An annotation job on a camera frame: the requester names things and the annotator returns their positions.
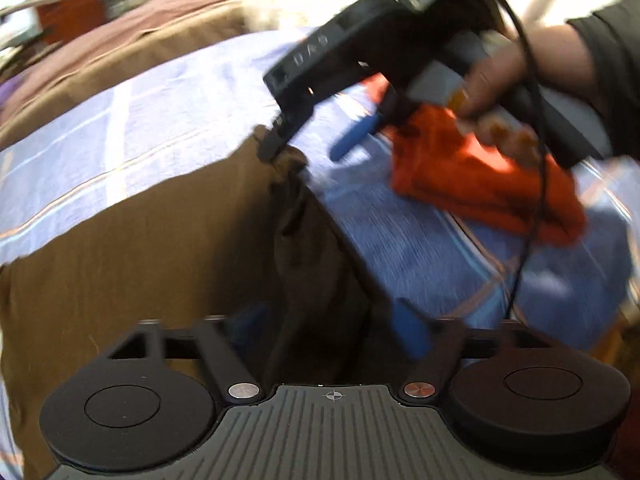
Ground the orange knit sweater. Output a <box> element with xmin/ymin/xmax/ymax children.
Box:
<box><xmin>382</xmin><ymin>104</ymin><xmax>587</xmax><ymax>245</ymax></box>

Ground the person right hand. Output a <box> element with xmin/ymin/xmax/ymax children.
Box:
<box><xmin>447</xmin><ymin>41</ymin><xmax>541</xmax><ymax>168</ymax></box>

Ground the black cable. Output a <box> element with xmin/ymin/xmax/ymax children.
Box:
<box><xmin>380</xmin><ymin>0</ymin><xmax>551</xmax><ymax>321</ymax></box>

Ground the blue plaid bed sheet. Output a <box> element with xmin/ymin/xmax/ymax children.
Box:
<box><xmin>0</xmin><ymin>29</ymin><xmax>637</xmax><ymax>480</ymax></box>

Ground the dark brown long-sleeve shirt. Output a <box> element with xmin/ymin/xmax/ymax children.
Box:
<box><xmin>1</xmin><ymin>128</ymin><xmax>405</xmax><ymax>479</ymax></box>

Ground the person right forearm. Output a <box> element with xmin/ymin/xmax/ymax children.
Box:
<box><xmin>519</xmin><ymin>0</ymin><xmax>640</xmax><ymax>162</ymax></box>

